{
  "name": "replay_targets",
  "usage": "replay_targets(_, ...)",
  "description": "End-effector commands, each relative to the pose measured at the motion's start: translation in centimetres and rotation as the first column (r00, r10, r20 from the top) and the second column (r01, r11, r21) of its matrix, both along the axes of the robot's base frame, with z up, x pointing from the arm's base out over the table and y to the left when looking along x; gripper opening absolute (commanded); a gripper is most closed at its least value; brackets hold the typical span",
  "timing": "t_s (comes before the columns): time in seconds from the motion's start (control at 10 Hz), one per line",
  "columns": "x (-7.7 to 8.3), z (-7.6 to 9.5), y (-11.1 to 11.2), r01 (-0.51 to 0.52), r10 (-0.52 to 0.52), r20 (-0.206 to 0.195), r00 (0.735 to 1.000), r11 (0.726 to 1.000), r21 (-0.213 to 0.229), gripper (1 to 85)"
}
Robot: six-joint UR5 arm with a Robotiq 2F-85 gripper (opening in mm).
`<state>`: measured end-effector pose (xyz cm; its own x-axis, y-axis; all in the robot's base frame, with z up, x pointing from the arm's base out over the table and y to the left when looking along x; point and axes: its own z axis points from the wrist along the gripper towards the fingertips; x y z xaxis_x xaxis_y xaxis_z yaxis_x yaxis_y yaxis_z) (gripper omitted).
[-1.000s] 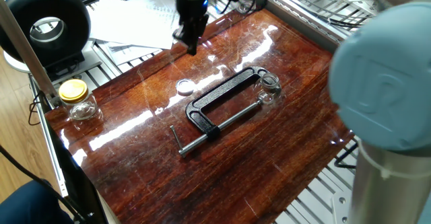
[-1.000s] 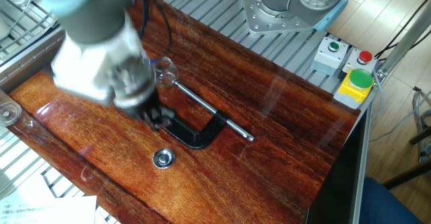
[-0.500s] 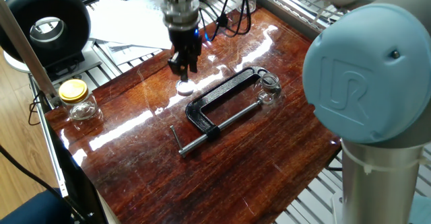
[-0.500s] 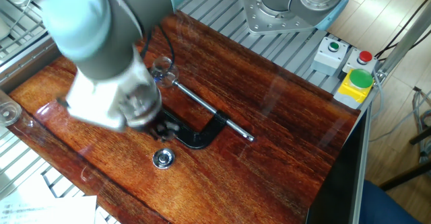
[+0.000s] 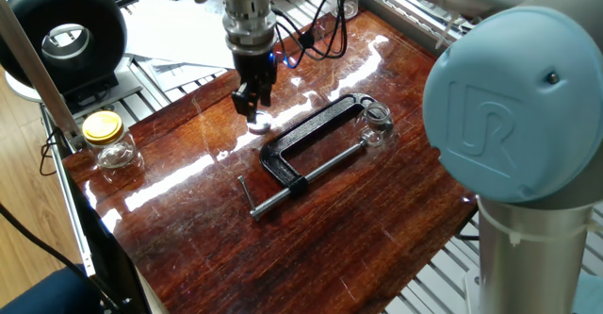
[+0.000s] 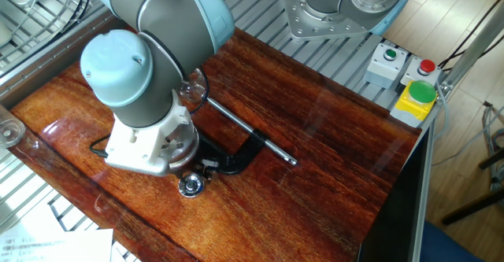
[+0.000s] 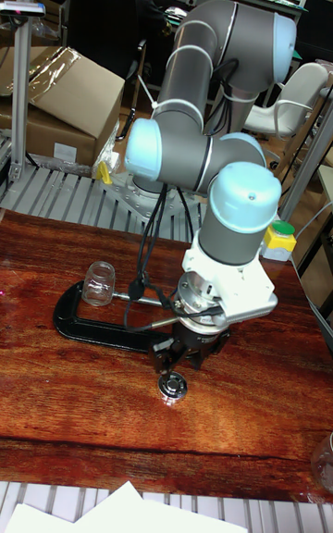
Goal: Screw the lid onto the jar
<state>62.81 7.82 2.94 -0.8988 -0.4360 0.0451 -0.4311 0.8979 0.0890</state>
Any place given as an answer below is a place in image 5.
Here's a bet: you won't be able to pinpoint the long black hanging cable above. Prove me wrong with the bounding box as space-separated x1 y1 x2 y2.
0 204 120 313

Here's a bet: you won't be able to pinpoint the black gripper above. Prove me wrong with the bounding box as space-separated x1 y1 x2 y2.
230 49 279 124

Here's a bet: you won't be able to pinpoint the black table side panel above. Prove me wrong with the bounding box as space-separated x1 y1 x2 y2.
59 161 153 314

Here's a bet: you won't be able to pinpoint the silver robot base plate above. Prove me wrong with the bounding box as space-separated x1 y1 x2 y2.
464 269 481 314

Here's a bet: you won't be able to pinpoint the aluminium frame post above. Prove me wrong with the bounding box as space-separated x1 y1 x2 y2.
0 0 87 151

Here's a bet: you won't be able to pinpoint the dark blue chair seat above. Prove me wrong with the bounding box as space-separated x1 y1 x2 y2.
0 265 104 314

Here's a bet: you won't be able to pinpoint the white paper sheet with drawing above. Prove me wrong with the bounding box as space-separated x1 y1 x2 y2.
146 58 228 93

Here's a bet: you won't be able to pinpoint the black C-clamp with steel screw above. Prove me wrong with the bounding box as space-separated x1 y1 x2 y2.
236 91 383 223

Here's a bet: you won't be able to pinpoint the white printed paper sheets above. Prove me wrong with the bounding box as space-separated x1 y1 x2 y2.
122 0 236 71

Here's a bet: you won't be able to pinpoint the gold metal jar lid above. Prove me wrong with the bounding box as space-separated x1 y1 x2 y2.
81 110 125 146

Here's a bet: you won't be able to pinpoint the grey metal base plate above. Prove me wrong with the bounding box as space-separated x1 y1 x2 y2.
65 57 145 120

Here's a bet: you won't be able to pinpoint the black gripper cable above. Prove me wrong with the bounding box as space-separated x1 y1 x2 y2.
271 0 360 70

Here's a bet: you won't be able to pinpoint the black ring-shaped lamp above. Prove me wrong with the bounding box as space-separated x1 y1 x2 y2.
0 0 128 112

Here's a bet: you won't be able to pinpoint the thick black cable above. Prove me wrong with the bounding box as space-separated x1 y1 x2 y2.
454 207 481 242

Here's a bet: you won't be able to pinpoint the white round jar lid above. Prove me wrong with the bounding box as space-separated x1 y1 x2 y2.
246 110 274 136

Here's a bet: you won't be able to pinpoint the small clear glass jar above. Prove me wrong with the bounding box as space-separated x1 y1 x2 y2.
353 101 397 148

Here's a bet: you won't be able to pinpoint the thin black looped cable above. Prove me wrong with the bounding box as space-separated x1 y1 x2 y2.
39 126 65 177

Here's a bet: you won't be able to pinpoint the clear glass storage jar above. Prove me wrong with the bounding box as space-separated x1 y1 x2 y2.
91 129 139 171

